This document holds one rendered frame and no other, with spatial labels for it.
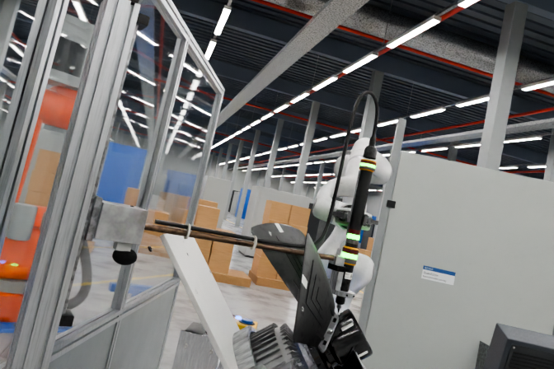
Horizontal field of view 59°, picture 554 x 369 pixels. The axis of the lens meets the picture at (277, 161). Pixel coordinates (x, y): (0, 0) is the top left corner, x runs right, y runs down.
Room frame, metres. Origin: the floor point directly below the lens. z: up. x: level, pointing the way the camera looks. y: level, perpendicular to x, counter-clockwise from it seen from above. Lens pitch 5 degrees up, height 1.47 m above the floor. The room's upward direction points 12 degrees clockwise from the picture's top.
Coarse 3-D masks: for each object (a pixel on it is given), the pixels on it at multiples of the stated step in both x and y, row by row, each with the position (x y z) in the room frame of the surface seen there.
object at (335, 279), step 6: (336, 258) 1.28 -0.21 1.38; (342, 258) 1.29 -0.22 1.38; (330, 264) 1.30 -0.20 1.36; (336, 264) 1.28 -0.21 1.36; (342, 264) 1.29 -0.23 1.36; (336, 270) 1.27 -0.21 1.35; (342, 270) 1.28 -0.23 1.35; (336, 276) 1.29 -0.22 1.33; (342, 276) 1.29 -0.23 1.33; (330, 282) 1.31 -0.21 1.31; (336, 282) 1.28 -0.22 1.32; (336, 288) 1.29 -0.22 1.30; (336, 294) 1.29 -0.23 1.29; (342, 294) 1.28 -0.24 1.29; (348, 294) 1.28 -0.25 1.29; (354, 294) 1.30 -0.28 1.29
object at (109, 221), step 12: (96, 204) 0.95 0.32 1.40; (108, 204) 0.95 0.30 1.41; (120, 204) 0.99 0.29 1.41; (96, 216) 0.95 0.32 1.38; (108, 216) 0.95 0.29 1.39; (120, 216) 0.96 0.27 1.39; (132, 216) 0.97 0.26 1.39; (144, 216) 0.98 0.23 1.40; (96, 228) 0.94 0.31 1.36; (108, 228) 0.95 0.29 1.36; (120, 228) 0.96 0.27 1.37; (132, 228) 0.98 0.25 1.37; (108, 240) 0.95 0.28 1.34; (120, 240) 0.97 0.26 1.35; (132, 240) 0.98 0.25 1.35
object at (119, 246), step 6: (114, 246) 1.00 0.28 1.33; (120, 246) 0.99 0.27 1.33; (126, 246) 1.00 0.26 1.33; (114, 252) 1.00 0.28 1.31; (120, 252) 0.99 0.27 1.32; (126, 252) 0.99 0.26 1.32; (132, 252) 1.00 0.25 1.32; (114, 258) 0.99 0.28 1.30; (120, 258) 0.99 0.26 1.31; (126, 258) 0.99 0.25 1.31; (132, 258) 1.00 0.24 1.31; (126, 264) 1.00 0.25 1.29
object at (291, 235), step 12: (252, 228) 1.28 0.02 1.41; (264, 228) 1.31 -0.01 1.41; (276, 228) 1.35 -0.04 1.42; (288, 228) 1.39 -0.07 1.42; (276, 240) 1.31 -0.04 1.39; (288, 240) 1.34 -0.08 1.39; (300, 240) 1.38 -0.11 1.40; (264, 252) 1.26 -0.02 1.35; (276, 252) 1.28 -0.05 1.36; (276, 264) 1.26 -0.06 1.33; (288, 264) 1.28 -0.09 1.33; (300, 264) 1.30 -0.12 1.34; (288, 276) 1.26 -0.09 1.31; (300, 276) 1.27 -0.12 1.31
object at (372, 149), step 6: (372, 138) 1.31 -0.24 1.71; (372, 144) 1.31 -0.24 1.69; (366, 150) 1.31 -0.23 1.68; (372, 150) 1.30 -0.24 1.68; (366, 156) 1.33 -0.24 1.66; (372, 156) 1.30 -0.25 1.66; (348, 264) 1.30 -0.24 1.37; (348, 270) 1.30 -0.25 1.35; (348, 276) 1.30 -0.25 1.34; (342, 282) 1.30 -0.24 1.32; (348, 282) 1.30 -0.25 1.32; (342, 288) 1.30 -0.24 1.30; (348, 288) 1.31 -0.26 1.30; (336, 300) 1.31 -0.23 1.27; (342, 300) 1.30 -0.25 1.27
